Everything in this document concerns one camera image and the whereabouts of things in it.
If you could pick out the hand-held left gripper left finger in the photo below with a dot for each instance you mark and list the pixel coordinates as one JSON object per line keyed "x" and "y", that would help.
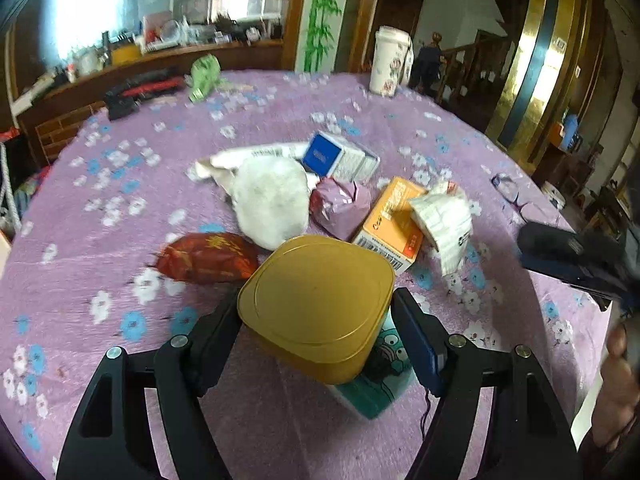
{"x": 215, "y": 340}

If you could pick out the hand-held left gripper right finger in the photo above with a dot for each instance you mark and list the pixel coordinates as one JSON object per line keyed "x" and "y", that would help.
{"x": 420, "y": 345}

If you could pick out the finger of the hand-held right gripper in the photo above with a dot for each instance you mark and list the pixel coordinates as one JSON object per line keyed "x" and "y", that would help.
{"x": 545, "y": 247}

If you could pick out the gold-lidded cartoon tin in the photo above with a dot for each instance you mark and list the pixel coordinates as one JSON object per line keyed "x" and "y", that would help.
{"x": 315, "y": 295}

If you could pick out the orange medicine box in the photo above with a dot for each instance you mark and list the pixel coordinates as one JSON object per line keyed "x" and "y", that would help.
{"x": 390, "y": 225}

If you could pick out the long white carton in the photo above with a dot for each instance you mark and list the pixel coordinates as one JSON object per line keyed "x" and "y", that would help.
{"x": 250, "y": 156}

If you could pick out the person's right forearm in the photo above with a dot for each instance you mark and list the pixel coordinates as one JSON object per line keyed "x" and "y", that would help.
{"x": 612, "y": 460}

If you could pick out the person's right hand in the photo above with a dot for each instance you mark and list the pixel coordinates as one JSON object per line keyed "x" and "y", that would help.
{"x": 620, "y": 375}

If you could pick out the white bucket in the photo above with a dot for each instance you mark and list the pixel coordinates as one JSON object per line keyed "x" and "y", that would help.
{"x": 554, "y": 195}

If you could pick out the purple eyeglasses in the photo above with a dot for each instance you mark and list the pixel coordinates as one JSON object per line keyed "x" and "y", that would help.
{"x": 501, "y": 183}

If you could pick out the red snack packet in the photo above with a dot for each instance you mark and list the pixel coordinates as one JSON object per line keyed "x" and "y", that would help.
{"x": 205, "y": 257}

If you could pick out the white crumpled paper packet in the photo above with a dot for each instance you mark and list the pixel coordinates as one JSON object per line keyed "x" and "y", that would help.
{"x": 442, "y": 220}

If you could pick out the blue container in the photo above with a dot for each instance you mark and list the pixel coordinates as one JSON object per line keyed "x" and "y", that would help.
{"x": 569, "y": 132}

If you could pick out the purple crumpled wrapper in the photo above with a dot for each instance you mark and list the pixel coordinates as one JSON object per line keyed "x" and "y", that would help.
{"x": 340, "y": 207}

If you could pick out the purple floral tablecloth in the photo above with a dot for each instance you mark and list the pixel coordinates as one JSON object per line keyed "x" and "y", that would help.
{"x": 125, "y": 200}

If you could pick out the wooden stair railing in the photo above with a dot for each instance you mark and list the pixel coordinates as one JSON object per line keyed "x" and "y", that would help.
{"x": 470, "y": 70}

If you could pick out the blue and white medicine box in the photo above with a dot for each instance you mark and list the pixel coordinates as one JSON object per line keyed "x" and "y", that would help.
{"x": 325, "y": 155}

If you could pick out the tall white floral cup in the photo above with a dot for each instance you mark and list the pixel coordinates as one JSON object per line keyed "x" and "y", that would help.
{"x": 387, "y": 65}

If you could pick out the black and red tool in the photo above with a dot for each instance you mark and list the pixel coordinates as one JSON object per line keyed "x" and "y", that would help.
{"x": 145, "y": 87}

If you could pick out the green cloth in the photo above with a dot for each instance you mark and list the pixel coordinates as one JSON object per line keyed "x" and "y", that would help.
{"x": 205, "y": 75}

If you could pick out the wooden sideboard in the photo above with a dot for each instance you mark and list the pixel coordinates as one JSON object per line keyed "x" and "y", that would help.
{"x": 165, "y": 60}

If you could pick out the yellow box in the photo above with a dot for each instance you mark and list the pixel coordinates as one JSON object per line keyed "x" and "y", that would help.
{"x": 126, "y": 54}

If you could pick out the green bamboo wall sticker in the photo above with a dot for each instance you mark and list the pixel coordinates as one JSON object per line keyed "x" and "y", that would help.
{"x": 320, "y": 20}

